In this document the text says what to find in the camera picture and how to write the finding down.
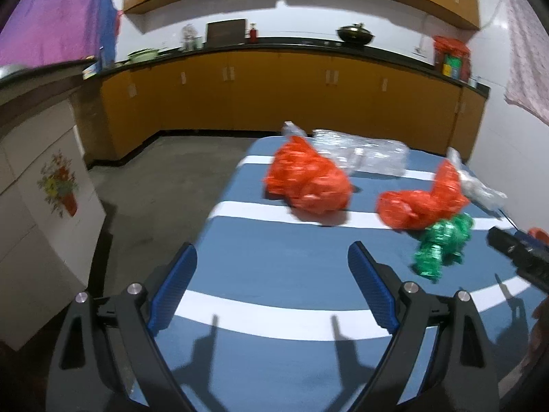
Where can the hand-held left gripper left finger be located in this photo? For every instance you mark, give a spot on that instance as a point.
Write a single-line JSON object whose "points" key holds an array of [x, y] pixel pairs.
{"points": [[171, 292]]}

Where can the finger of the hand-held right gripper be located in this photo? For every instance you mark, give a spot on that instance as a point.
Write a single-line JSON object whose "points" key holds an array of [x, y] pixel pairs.
{"points": [[536, 277], [514, 246]]}

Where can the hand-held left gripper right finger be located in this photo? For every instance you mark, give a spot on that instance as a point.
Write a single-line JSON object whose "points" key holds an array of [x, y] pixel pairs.
{"points": [[371, 289]]}

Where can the clear plastic bag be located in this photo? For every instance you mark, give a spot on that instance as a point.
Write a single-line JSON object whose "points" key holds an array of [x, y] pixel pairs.
{"points": [[291, 129], [478, 186]]}

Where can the green plastic bag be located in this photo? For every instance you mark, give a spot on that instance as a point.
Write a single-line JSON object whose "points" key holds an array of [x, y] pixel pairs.
{"points": [[444, 242]]}

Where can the red plastic bag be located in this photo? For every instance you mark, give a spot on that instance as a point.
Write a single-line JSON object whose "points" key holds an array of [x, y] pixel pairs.
{"points": [[306, 184], [407, 210], [448, 180]]}

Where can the white cabinet with flower decal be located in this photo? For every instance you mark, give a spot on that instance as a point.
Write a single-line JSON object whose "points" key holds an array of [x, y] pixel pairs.
{"points": [[34, 223]]}

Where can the floral hanging cloth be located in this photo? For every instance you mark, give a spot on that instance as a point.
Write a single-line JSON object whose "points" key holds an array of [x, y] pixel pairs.
{"points": [[525, 64]]}

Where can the red bag over canisters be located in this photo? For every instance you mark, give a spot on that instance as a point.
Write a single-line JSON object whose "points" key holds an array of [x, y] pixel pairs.
{"points": [[450, 47]]}

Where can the wooden lower cabinets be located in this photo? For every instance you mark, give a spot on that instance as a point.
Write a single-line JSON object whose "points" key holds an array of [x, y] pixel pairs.
{"points": [[278, 90]]}

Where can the green pot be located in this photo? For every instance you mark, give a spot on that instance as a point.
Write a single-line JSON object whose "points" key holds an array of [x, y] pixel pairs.
{"points": [[139, 55]]}

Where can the clear bag on counter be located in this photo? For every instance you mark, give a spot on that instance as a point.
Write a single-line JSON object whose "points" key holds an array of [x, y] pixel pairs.
{"points": [[188, 36]]}

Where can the black wok with lid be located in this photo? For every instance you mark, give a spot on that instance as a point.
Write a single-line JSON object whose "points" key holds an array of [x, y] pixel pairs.
{"points": [[354, 34]]}

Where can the black countertop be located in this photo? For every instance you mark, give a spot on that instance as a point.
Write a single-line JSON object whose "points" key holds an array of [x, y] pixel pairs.
{"points": [[291, 45]]}

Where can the dark cutting board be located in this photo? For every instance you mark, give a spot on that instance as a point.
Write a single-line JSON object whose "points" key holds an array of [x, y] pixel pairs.
{"points": [[226, 31]]}

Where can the red bottle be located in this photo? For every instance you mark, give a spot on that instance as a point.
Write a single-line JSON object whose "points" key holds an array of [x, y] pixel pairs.
{"points": [[253, 34]]}

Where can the purple hanging cloth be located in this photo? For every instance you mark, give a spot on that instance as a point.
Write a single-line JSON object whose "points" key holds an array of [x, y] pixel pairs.
{"points": [[55, 13]]}

